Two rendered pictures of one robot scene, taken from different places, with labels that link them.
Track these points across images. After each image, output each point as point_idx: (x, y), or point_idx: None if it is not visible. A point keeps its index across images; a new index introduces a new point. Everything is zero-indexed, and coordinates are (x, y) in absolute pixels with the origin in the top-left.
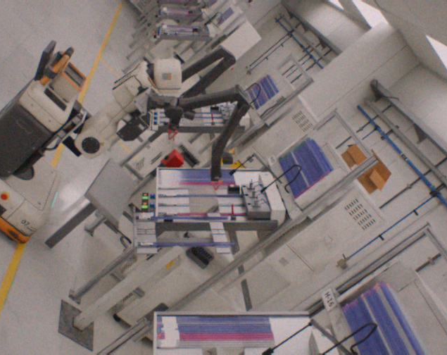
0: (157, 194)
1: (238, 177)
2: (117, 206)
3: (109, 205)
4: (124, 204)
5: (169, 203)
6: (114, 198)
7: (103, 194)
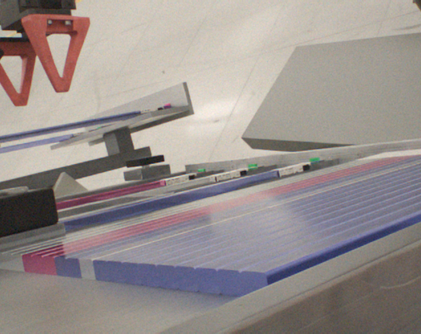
0: (324, 148)
1: (85, 309)
2: (296, 120)
3: (284, 100)
4: (325, 137)
5: (235, 170)
6: (323, 103)
7: (317, 74)
